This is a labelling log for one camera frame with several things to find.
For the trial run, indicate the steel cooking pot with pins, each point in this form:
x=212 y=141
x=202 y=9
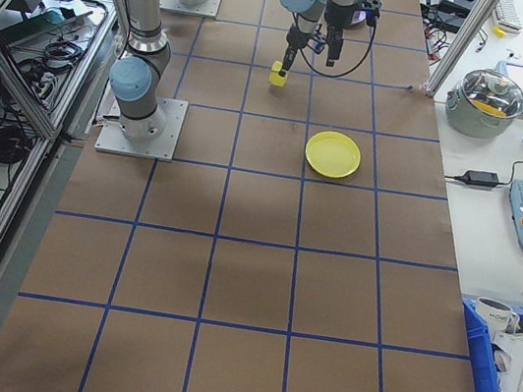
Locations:
x=477 y=123

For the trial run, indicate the purple plate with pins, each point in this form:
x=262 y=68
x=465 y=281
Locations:
x=361 y=23

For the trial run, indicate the yellow plate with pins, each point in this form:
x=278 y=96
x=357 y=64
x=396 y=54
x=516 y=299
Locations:
x=332 y=160

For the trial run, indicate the hub with red plugs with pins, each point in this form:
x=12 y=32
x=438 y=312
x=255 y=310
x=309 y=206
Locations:
x=437 y=45

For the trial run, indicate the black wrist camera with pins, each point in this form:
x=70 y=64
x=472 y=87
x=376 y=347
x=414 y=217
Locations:
x=370 y=3
x=318 y=41

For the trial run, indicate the yellow item inside pot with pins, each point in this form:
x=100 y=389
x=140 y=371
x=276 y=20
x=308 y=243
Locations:
x=488 y=108

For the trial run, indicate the small yellow block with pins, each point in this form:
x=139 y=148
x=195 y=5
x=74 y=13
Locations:
x=499 y=32

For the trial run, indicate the black power adapter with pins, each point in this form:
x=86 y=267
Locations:
x=482 y=178

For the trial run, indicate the V-shaped aluminium frame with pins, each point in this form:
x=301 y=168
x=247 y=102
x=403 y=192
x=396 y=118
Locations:
x=16 y=202

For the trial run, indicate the white power strip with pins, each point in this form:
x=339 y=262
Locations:
x=47 y=85

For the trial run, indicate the black box with white label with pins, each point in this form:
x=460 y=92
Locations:
x=452 y=0

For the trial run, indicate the black power brick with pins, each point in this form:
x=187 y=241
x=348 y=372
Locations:
x=451 y=21

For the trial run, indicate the white mug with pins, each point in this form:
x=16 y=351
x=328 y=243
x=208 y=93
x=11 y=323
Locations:
x=491 y=314

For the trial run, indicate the glass pot lid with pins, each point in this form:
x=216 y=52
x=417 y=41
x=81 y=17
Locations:
x=494 y=91

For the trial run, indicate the white keyboard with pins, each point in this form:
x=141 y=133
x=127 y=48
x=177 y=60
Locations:
x=509 y=14

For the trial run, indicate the yellow foam block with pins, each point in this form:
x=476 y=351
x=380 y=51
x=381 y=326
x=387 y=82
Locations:
x=276 y=80

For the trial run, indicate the aluminium profile post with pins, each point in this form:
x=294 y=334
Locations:
x=460 y=43

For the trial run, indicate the large white pipe fitting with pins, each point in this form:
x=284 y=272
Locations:
x=514 y=360

